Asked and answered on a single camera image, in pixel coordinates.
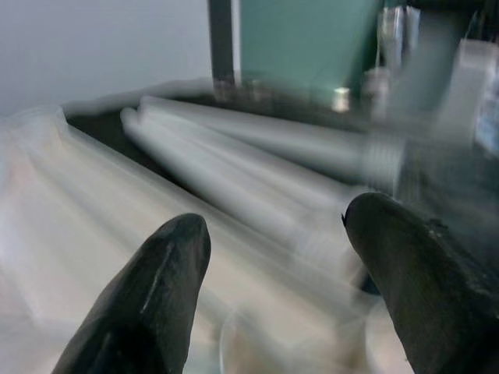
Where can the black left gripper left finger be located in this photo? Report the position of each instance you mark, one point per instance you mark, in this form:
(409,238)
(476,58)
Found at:
(144,311)

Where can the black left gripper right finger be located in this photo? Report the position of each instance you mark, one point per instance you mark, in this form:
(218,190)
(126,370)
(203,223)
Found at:
(436,304)

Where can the white plastic table top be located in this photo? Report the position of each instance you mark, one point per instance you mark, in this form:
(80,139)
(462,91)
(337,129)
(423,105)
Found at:
(78,218)

